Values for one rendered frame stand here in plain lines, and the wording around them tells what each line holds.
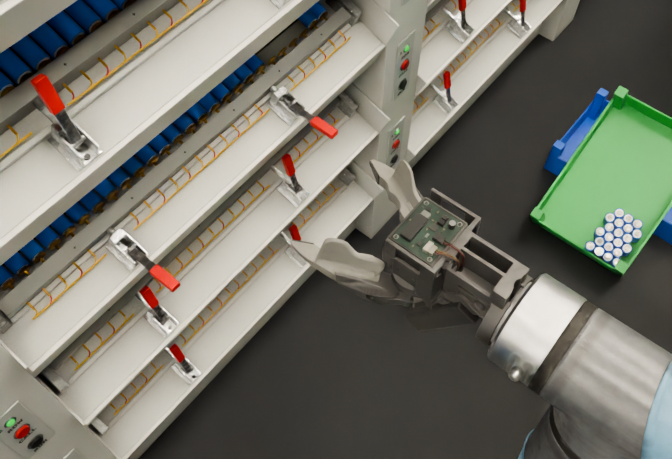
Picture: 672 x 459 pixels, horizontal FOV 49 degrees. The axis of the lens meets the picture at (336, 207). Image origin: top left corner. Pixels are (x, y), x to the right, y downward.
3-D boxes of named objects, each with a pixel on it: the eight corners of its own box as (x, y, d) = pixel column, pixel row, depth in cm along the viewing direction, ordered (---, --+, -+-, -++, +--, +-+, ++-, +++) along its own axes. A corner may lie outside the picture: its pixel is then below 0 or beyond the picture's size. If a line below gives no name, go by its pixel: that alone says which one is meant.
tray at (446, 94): (558, 3, 167) (595, -33, 155) (396, 173, 142) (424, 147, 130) (493, -59, 167) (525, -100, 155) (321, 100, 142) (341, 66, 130)
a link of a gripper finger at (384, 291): (341, 243, 70) (432, 257, 69) (342, 253, 72) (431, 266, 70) (332, 287, 68) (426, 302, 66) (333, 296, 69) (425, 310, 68)
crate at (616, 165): (621, 277, 142) (624, 274, 135) (531, 220, 149) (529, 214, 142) (711, 149, 142) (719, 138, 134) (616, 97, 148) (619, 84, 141)
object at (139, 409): (366, 205, 138) (392, 181, 126) (122, 463, 114) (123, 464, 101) (288, 130, 139) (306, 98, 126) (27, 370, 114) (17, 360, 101)
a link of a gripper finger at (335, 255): (288, 214, 67) (388, 228, 66) (293, 247, 72) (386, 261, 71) (280, 243, 65) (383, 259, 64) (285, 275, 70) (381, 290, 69)
